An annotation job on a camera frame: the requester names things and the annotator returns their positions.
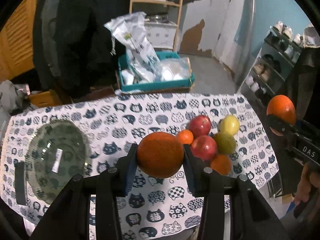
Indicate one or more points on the red apple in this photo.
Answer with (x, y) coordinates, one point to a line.
(204, 147)
(200, 125)

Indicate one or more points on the yellow lemon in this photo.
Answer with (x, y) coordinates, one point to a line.
(230, 124)

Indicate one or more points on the clear plastic bag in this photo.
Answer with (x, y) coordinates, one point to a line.
(174, 69)

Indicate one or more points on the large orange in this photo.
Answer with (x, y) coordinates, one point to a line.
(160, 155)
(282, 107)

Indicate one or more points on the small mandarin orange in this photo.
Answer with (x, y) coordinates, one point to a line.
(185, 137)

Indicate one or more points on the wooden ladder shelf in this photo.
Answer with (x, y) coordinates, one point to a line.
(168, 4)

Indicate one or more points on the green apple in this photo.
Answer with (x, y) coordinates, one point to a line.
(226, 144)

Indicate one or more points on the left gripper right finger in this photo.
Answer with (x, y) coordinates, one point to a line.
(251, 215)

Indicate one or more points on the grey vertical pipe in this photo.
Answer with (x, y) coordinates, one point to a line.
(246, 28)

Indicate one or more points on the orange louvered wardrobe door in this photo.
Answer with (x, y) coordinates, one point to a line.
(17, 41)

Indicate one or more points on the grey clothes pile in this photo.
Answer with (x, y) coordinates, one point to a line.
(14, 99)

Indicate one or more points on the green glass bowl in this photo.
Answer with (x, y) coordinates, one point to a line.
(57, 151)

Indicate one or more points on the grey shoe rack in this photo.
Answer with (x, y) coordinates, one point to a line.
(271, 67)

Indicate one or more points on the small orange front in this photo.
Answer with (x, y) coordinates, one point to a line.
(221, 164)

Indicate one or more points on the white door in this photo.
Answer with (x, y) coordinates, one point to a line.
(208, 27)

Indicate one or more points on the white printed rice bag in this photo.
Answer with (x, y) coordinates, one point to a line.
(141, 57)

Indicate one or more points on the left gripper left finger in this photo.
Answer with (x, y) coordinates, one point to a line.
(68, 215)

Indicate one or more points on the black hanging coat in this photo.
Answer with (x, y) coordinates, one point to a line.
(72, 49)

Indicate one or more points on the person's right hand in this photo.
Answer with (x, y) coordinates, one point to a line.
(308, 180)

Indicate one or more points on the dark garment at right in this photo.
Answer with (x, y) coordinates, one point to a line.
(302, 88)

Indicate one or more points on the steel pot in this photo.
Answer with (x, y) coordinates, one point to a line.
(158, 18)

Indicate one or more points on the teal storage box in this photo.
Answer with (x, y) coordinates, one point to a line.
(128, 82)

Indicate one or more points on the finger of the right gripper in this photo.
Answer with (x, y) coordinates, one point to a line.
(279, 126)

